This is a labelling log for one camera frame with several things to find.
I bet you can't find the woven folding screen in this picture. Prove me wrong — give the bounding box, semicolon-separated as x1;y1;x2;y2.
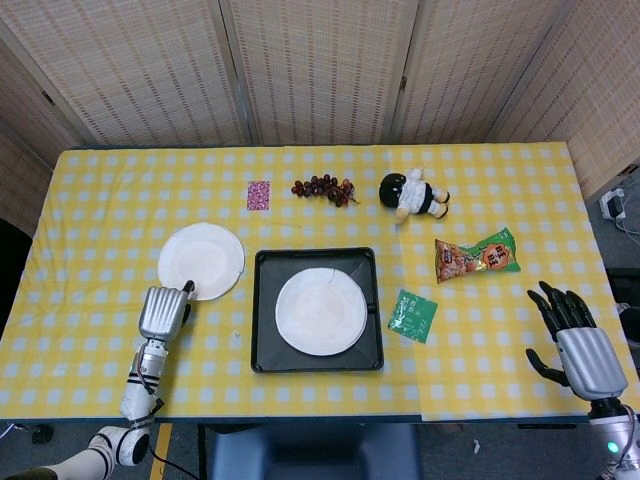
0;0;640;251

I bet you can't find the yellow white checked tablecloth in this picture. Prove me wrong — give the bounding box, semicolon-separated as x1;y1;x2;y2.
0;142;639;424

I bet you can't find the white paper plate notched rim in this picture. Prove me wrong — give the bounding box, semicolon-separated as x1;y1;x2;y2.
157;222;246;302

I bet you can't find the black square plastic tray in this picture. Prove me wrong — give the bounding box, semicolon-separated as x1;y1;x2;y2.
249;246;385;374

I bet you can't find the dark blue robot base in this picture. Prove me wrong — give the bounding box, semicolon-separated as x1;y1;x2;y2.
204;422;424;480

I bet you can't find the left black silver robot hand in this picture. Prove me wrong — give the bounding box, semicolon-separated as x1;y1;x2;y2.
137;279;197;344

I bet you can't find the plush doll black hair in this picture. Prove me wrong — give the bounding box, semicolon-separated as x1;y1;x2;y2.
377;167;451;225

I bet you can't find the green tea packet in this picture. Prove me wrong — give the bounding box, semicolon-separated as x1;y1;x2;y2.
386;287;439;345

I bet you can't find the bunch of red grapes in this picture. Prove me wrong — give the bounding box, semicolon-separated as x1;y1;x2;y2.
291;173;361;208

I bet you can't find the white power adapter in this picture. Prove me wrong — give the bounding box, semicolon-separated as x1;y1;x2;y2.
598;188;629;221

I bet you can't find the orange green snack bag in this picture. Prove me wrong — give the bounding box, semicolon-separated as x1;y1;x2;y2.
433;226;522;285

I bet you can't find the pink patterned card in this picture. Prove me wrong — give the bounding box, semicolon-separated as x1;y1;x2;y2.
246;180;272;212

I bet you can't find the white paper plate cracked rim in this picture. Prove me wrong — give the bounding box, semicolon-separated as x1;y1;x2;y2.
275;267;369;357

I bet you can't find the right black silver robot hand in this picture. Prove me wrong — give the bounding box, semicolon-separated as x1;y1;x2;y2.
525;280;629;401

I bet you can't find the yellow floor tape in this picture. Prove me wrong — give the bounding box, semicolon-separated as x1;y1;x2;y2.
148;423;174;476

